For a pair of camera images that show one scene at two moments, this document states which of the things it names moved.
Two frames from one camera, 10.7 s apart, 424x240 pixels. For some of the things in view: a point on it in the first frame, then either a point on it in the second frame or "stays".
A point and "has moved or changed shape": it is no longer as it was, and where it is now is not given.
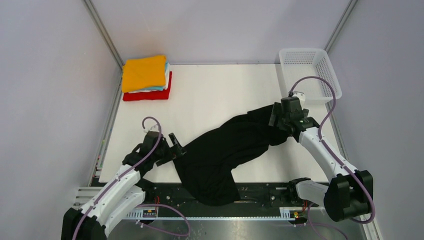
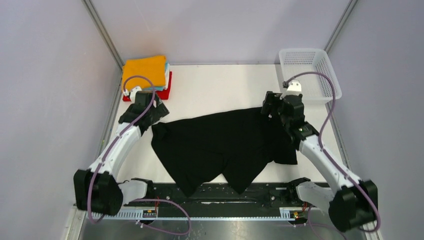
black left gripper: x=176 y=149 -> x=160 y=111
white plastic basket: x=297 y=63 stays
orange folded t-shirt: x=143 y=73 stays
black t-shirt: x=205 y=167 has moved or changed shape
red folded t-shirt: x=164 y=94 stays
